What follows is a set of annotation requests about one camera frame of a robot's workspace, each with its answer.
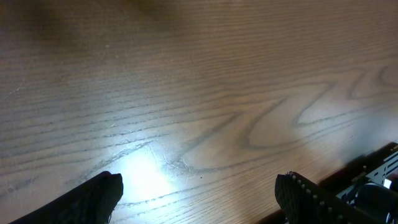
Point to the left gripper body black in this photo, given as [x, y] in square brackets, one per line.
[372, 187]

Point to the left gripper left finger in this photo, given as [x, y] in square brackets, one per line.
[92, 202]

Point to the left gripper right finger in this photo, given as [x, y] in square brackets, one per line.
[303, 201]

